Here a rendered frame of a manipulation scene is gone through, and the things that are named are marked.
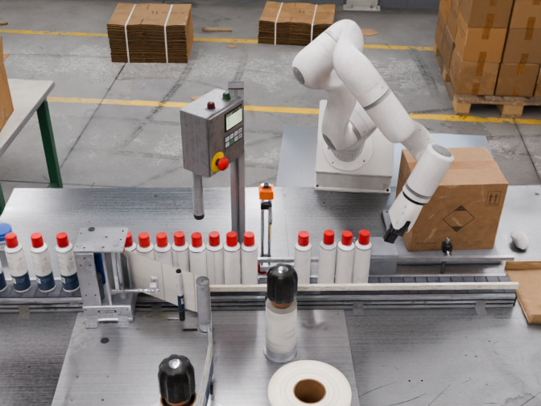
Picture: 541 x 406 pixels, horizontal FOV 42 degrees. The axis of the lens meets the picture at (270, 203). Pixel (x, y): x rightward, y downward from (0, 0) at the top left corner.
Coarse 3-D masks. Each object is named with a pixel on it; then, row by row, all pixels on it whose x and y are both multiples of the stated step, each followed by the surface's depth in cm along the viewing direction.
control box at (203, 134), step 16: (208, 96) 200; (192, 112) 192; (208, 112) 192; (224, 112) 195; (192, 128) 194; (208, 128) 192; (224, 128) 197; (192, 144) 197; (208, 144) 194; (224, 144) 200; (240, 144) 207; (192, 160) 200; (208, 160) 197; (208, 176) 200
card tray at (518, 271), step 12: (516, 264) 238; (528, 264) 238; (540, 264) 239; (516, 276) 236; (528, 276) 237; (540, 276) 237; (528, 288) 231; (540, 288) 232; (528, 300) 227; (540, 300) 227; (528, 312) 222; (540, 312) 222
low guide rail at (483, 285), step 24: (216, 288) 218; (240, 288) 219; (264, 288) 219; (312, 288) 219; (336, 288) 220; (360, 288) 220; (384, 288) 220; (408, 288) 221; (432, 288) 221; (456, 288) 221; (480, 288) 221; (504, 288) 222
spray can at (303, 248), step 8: (304, 232) 213; (304, 240) 212; (296, 248) 214; (304, 248) 213; (296, 256) 215; (304, 256) 214; (296, 264) 217; (304, 264) 216; (304, 272) 218; (304, 280) 220
